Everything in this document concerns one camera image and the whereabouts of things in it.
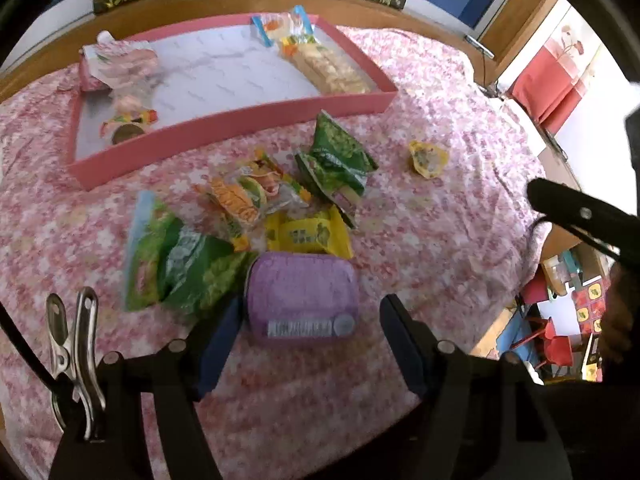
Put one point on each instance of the clear packet with orange snack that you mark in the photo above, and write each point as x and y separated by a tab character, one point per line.
130	102

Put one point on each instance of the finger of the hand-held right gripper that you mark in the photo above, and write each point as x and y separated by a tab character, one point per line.
575	212

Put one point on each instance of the wooden bed frame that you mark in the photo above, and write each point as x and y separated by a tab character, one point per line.
250	2

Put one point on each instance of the yellow orange snack pouch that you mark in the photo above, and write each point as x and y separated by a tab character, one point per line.
240	195

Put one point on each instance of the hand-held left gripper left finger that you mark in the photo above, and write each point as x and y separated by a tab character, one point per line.
220	345

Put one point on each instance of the pink floral blanket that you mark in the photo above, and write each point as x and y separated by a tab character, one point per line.
425	260

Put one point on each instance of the small yellow candy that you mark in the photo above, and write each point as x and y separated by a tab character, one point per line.
427	160

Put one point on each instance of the purple tin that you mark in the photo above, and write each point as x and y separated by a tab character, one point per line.
300	290

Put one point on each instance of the blue-edged clear snack packet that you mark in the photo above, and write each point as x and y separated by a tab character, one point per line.
280	27

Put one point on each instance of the pink spout pouch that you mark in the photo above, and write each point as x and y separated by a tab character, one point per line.
115	62

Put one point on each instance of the red white curtain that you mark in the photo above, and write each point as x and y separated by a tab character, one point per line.
540	90

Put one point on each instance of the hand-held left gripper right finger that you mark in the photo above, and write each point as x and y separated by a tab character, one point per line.
402	345

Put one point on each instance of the metal spring clip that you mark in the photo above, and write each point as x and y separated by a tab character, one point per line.
85	350

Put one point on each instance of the brown snack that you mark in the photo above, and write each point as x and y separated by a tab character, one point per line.
125	135

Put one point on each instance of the pink cardboard box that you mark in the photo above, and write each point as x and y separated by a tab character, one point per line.
225	70

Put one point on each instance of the pale bread packet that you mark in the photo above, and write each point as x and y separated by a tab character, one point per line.
330	70

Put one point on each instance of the large green snack bag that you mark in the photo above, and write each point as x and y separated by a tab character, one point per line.
185	265

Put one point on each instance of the yellow snack packet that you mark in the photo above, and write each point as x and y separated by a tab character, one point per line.
305	235

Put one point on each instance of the metal window latch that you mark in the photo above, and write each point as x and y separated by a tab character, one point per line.
479	46

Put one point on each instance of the rainbow striped candy strip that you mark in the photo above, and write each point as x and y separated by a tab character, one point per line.
135	119

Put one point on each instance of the small green snack packet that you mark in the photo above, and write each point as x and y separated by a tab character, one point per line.
335	155

